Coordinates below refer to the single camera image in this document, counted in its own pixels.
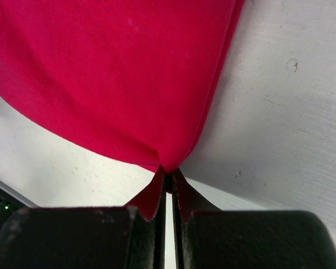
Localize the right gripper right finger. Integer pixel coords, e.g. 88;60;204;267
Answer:
171;168;223;269

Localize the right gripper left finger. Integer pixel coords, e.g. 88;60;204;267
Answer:
125;166;166;268

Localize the red t shirt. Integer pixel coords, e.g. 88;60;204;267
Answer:
0;0;246;173

